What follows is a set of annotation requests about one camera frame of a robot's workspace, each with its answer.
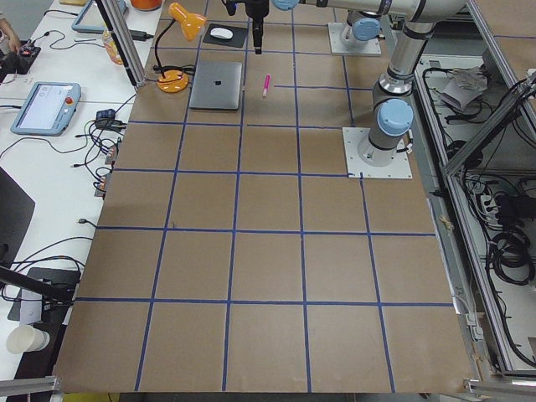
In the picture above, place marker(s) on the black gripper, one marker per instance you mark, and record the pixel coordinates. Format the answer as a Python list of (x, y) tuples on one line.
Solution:
[(256, 9)]

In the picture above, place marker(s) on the black mousepad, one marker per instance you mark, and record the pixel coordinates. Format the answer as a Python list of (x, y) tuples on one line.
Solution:
[(237, 41)]

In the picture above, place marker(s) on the white computer mouse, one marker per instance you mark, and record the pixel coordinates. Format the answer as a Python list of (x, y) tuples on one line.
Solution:
[(221, 33)]

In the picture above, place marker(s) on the pink marker pen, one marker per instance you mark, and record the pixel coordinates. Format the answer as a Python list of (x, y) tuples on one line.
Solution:
[(266, 85)]

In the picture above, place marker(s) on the orange desk lamp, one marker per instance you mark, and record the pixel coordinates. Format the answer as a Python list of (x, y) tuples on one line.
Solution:
[(174, 73)]

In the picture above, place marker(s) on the grey closed laptop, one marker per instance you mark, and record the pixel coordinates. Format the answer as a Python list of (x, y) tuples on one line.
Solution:
[(216, 86)]

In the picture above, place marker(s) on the black power adapter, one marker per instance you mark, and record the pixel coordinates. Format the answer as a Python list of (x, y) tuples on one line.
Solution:
[(138, 35)]

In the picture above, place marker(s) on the orange drink bottle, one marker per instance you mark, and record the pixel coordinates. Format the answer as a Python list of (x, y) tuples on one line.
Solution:
[(111, 48)]

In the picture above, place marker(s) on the blue teach pendant far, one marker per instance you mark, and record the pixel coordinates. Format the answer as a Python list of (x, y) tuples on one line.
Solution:
[(89, 20)]

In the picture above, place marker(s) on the blue teach pendant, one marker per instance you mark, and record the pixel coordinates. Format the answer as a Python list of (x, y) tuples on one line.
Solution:
[(47, 110), (89, 20)]

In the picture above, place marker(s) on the blue teach pendant near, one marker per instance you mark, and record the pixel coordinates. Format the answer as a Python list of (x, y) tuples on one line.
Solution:
[(47, 110)]

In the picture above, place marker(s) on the white paper cup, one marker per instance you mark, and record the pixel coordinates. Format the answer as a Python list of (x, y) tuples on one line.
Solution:
[(26, 339)]

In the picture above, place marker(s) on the aluminium frame post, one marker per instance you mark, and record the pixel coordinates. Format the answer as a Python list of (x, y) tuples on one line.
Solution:
[(116, 25)]

